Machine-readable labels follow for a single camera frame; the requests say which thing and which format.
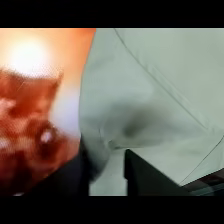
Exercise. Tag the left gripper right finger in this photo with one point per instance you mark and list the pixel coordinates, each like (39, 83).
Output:
(146, 178)

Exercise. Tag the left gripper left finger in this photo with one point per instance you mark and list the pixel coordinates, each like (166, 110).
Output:
(68, 178)

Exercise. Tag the pale green shirt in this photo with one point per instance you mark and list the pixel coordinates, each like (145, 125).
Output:
(143, 86)

